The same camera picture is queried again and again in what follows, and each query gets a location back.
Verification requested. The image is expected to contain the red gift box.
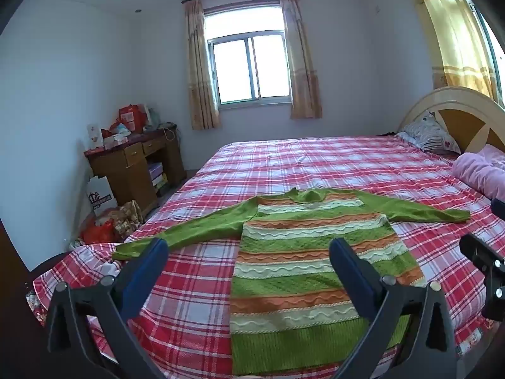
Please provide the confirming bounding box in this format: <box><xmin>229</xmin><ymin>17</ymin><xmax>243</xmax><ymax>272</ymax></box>
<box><xmin>118</xmin><ymin>104</ymin><xmax>148</xmax><ymax>133</ymax></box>

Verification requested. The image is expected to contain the white paper bag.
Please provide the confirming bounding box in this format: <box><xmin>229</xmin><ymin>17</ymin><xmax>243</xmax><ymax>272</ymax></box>
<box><xmin>86</xmin><ymin>175</ymin><xmax>118</xmax><ymax>218</ymax></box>

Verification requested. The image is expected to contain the pink blanket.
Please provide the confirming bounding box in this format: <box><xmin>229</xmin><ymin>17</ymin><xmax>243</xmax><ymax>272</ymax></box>
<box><xmin>451</xmin><ymin>144</ymin><xmax>505</xmax><ymax>202</ymax></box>

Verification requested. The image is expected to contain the pale green bag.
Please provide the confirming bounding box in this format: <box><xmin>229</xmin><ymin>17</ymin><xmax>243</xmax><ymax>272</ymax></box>
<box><xmin>143</xmin><ymin>104</ymin><xmax>160</xmax><ymax>131</ymax></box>

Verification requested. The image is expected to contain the white card box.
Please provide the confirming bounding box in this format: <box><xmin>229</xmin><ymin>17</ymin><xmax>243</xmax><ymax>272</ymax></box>
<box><xmin>87</xmin><ymin>123</ymin><xmax>104</xmax><ymax>151</ymax></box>

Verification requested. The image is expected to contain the stack of boxes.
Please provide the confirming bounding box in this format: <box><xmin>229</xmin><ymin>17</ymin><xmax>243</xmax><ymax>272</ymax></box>
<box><xmin>148</xmin><ymin>163</ymin><xmax>168</xmax><ymax>196</ymax></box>

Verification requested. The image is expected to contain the yellow curtain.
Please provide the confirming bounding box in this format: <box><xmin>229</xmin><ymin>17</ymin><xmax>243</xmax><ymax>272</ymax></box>
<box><xmin>396</xmin><ymin>0</ymin><xmax>498</xmax><ymax>99</ymax></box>

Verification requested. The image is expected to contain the green orange striped knit sweater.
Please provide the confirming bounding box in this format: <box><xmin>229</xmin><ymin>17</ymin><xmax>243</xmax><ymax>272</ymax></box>
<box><xmin>111</xmin><ymin>187</ymin><xmax>471</xmax><ymax>376</ymax></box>

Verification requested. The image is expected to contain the brown wooden desk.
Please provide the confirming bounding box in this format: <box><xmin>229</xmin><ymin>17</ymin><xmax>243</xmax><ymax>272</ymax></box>
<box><xmin>84</xmin><ymin>126</ymin><xmax>186</xmax><ymax>216</ymax></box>

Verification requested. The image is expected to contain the beige patterned curtain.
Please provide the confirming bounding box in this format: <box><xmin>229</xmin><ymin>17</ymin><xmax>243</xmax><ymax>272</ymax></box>
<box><xmin>279</xmin><ymin>0</ymin><xmax>323</xmax><ymax>120</ymax></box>
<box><xmin>183</xmin><ymin>0</ymin><xmax>222</xmax><ymax>131</ymax></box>

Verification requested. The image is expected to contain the grey patterned pillow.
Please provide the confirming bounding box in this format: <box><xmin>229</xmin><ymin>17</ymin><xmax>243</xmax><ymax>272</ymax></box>
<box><xmin>396</xmin><ymin>111</ymin><xmax>461</xmax><ymax>155</ymax></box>

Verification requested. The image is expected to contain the red plastic bag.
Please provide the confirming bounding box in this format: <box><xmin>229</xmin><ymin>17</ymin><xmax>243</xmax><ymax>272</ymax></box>
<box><xmin>81</xmin><ymin>219</ymin><xmax>119</xmax><ymax>245</ymax></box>

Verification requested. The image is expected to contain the cream and orange headboard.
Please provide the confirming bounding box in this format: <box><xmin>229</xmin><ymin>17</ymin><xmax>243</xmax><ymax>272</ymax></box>
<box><xmin>396</xmin><ymin>86</ymin><xmax>505</xmax><ymax>154</ymax></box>

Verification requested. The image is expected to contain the bed with red plaid sheet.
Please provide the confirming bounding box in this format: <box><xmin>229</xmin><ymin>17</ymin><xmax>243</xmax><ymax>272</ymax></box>
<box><xmin>32</xmin><ymin>134</ymin><xmax>505</xmax><ymax>379</ymax></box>

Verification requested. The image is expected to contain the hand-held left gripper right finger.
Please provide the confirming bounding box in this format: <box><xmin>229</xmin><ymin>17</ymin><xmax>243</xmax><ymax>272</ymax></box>
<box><xmin>329</xmin><ymin>238</ymin><xmax>458</xmax><ymax>379</ymax></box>

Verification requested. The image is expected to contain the brown patterned bag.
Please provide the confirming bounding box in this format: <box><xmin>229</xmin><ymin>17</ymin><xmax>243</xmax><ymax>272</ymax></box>
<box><xmin>104</xmin><ymin>200</ymin><xmax>143</xmax><ymax>241</ymax></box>

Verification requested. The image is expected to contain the sliding glass window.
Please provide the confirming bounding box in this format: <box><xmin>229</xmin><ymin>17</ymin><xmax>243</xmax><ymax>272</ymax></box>
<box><xmin>203</xmin><ymin>2</ymin><xmax>293</xmax><ymax>105</ymax></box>

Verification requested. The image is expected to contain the side window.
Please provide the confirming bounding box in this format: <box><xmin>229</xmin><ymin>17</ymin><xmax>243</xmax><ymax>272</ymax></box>
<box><xmin>466</xmin><ymin>0</ymin><xmax>505</xmax><ymax>107</ymax></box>

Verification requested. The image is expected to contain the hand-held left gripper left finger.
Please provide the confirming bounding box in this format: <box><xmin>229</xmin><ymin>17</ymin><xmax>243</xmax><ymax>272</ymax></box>
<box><xmin>46</xmin><ymin>238</ymin><xmax>170</xmax><ymax>379</ymax></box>

